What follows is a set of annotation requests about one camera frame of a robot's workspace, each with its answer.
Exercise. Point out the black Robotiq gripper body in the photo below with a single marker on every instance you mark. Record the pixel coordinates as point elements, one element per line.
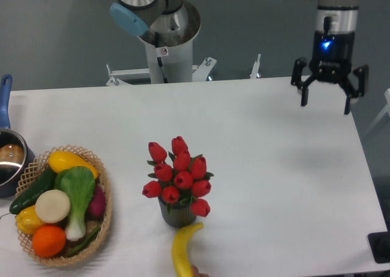
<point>332,57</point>

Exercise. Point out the red tulip bouquet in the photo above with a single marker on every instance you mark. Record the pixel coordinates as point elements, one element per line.
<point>179,180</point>

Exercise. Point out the yellow banana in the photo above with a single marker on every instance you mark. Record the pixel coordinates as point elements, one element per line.
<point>179,253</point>

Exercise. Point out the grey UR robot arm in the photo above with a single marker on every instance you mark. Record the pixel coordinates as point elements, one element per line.
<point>333,17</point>

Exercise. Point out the dark grey ribbed vase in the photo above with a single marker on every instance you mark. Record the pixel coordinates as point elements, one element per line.
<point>176,215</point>

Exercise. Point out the person's hand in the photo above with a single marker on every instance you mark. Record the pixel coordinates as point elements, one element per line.
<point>197,273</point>

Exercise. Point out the black device at table edge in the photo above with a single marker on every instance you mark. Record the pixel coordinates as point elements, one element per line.
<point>379,244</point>

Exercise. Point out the green bok choy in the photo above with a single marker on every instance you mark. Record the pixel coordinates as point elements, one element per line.
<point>78,183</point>

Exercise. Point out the purple sweet potato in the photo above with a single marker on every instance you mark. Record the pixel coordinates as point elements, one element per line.
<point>97,205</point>

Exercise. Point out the yellow squash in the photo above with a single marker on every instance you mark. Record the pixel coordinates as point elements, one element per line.
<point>63,160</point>

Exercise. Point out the green bean pod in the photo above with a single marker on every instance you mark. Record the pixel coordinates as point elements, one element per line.
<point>83,244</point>

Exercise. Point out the woven wicker basket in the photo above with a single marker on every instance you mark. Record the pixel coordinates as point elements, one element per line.
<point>33,171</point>

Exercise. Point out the green cucumber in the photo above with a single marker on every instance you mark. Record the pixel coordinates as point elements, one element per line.
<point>28,198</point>

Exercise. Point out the beige round bun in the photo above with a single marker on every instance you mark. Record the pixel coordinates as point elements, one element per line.
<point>52,206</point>

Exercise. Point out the orange fruit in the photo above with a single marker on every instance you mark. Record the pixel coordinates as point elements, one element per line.
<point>48,241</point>

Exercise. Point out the yellow lemon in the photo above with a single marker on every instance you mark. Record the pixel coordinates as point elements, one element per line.
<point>28,221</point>

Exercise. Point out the white metal frame right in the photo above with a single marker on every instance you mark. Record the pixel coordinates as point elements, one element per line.
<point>380,120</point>

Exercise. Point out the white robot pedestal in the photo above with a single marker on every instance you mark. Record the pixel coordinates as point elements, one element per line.
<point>168,45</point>

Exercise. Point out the blue handled saucepan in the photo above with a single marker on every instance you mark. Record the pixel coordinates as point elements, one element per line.
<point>15,153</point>

